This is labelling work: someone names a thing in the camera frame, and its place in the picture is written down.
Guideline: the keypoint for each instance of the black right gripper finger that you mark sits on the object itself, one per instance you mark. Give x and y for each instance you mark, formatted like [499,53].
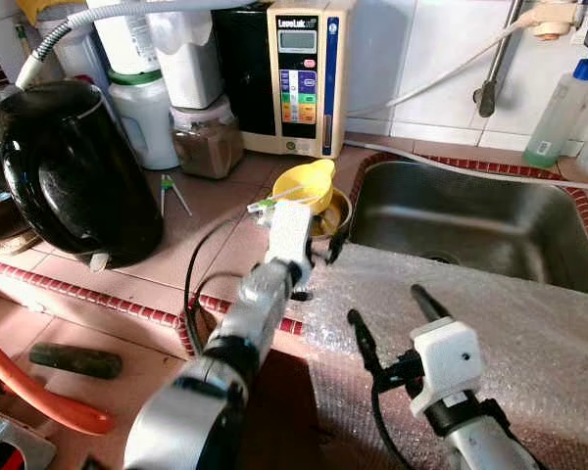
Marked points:
[365,343]
[429,305]

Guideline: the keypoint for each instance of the yellow plastic strainer bowl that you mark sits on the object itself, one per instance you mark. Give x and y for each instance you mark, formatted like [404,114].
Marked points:
[304,183]

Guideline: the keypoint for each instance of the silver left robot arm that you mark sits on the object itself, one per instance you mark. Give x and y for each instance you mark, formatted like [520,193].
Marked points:
[186,421]

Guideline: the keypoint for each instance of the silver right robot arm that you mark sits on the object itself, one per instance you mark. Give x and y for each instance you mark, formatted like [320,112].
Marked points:
[485,441]

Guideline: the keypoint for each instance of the round steel bowl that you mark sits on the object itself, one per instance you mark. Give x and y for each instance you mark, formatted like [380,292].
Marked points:
[340,223]

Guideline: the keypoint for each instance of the black tape strip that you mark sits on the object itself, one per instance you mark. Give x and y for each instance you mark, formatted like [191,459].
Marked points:
[303,294]

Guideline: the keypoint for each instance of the steel sink basin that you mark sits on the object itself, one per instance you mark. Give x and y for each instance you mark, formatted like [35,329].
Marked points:
[470,220]

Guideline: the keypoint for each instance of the clear bubble wrap sheet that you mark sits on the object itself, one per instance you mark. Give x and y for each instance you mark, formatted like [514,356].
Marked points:
[529,343]

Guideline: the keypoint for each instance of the clear jar of brown powder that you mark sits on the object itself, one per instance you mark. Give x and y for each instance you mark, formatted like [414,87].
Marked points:
[208,147]

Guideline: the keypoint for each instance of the beige water ioniser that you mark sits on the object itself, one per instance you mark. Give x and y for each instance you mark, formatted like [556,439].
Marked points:
[299,88]

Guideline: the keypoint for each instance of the metal tap lever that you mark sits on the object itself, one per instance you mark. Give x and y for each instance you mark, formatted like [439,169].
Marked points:
[486,98]

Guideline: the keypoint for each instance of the white jar with green lid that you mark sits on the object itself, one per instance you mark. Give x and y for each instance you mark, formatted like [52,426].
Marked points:
[147,122]

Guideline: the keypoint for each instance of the clear bottle with blue cap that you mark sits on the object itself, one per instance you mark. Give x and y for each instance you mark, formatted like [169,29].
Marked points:
[554,122]

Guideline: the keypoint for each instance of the white plastic jug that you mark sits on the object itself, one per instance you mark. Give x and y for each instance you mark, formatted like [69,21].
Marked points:
[188,64]

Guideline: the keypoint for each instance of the black electric kettle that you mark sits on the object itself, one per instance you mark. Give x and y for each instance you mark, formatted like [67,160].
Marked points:
[73,176]

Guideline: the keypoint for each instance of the dark green cucumber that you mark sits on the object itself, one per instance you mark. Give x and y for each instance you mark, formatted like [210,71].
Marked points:
[73,360]

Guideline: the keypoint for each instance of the white labelled canister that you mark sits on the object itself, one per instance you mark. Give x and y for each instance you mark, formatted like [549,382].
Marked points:
[125,39]

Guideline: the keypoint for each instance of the beige tap fitting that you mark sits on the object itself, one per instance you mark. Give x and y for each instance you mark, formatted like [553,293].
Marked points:
[551,20]

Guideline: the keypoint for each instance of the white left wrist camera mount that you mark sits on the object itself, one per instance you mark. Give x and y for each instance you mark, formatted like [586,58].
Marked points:
[289,235]

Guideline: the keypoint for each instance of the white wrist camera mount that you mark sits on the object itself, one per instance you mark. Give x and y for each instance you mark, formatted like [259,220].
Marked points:
[289,235]
[446,362]

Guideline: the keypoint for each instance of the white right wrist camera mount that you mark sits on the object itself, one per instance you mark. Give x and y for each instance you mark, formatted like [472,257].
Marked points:
[446,362]

